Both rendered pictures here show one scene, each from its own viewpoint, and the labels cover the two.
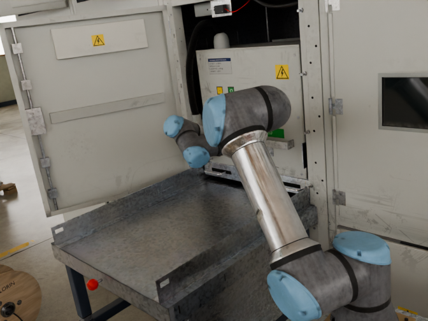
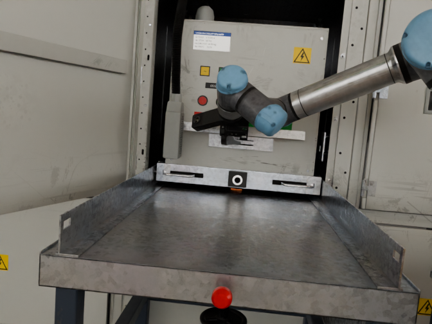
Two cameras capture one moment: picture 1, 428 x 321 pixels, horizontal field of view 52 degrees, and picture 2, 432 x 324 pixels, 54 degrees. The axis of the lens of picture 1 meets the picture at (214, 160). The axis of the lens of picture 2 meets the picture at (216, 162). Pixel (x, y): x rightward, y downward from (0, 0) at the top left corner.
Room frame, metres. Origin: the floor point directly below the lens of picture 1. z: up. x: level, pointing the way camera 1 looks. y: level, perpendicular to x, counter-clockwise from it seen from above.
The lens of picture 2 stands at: (0.68, 0.84, 1.10)
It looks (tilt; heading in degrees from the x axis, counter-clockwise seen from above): 6 degrees down; 318
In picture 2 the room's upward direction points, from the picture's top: 5 degrees clockwise
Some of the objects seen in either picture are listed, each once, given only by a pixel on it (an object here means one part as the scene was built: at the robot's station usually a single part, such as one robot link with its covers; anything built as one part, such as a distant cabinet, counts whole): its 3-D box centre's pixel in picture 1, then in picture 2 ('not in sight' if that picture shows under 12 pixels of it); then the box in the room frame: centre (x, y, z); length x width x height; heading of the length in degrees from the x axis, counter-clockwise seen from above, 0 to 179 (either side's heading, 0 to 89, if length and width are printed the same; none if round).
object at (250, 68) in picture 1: (247, 114); (244, 101); (1.65, -0.15, 1.15); 0.48 x 0.01 x 0.48; 44
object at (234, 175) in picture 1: (256, 175); (237, 177); (1.66, -0.16, 0.89); 0.54 x 0.05 x 0.06; 44
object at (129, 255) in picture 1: (185, 232); (231, 231); (1.38, 0.13, 0.82); 0.68 x 0.62 x 0.06; 134
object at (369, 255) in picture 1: (359, 265); not in sight; (0.84, -0.29, 0.96); 0.13 x 0.12 x 0.14; 111
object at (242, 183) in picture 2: not in sight; (237, 179); (1.63, -0.13, 0.90); 0.06 x 0.03 x 0.05; 44
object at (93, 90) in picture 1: (106, 109); (60, 58); (1.77, 0.40, 1.21); 0.63 x 0.07 x 0.74; 112
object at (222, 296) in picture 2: (95, 283); (222, 295); (1.13, 0.39, 0.82); 0.04 x 0.03 x 0.03; 134
